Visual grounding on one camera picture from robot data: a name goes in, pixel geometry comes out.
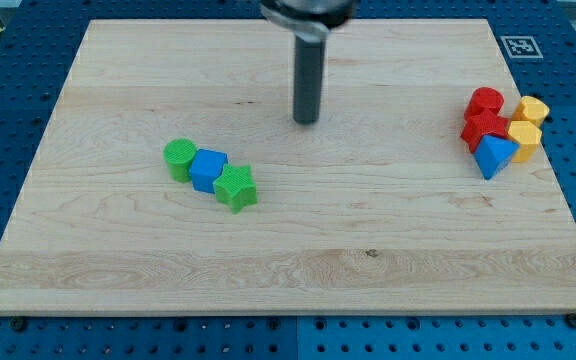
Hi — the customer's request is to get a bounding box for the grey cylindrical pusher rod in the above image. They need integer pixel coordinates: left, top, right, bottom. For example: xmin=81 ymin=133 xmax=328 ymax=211
xmin=293 ymin=36 xmax=325 ymax=125

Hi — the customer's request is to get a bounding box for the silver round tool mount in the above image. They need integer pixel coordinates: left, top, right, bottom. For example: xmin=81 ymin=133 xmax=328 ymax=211
xmin=260 ymin=0 xmax=357 ymax=42

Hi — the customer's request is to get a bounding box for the yellow heart block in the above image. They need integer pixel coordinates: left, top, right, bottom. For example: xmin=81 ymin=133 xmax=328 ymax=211
xmin=511 ymin=96 xmax=550 ymax=128

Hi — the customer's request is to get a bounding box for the blue cube block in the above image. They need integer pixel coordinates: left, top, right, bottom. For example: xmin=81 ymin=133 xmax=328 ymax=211
xmin=189 ymin=149 xmax=228 ymax=193

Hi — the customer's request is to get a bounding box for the green star block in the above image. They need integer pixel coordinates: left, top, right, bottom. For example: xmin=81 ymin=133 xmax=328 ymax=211
xmin=213 ymin=164 xmax=257 ymax=214

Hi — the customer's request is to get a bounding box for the green cylinder block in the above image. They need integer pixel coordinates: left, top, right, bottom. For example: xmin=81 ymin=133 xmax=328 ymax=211
xmin=163 ymin=138 xmax=197 ymax=183

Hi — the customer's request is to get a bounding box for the red cylinder block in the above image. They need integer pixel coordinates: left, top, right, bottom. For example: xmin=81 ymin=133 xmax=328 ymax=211
xmin=464 ymin=87 xmax=505 ymax=120

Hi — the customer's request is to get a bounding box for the light wooden board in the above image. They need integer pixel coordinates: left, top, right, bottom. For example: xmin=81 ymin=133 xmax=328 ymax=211
xmin=0 ymin=19 xmax=576 ymax=317

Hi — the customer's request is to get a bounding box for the red star block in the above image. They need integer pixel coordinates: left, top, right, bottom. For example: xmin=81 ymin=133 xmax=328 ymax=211
xmin=460 ymin=110 xmax=510 ymax=154

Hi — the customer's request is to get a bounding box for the blue triangle block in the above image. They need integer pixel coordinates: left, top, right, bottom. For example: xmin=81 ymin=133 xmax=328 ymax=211
xmin=474 ymin=135 xmax=519 ymax=180

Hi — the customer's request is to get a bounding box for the white fiducial marker tag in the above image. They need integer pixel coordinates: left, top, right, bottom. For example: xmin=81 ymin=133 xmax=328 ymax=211
xmin=500 ymin=35 xmax=543 ymax=59

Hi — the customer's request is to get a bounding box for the yellow hexagon block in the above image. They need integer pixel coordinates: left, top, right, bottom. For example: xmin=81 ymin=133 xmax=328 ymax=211
xmin=507 ymin=121 xmax=542 ymax=163

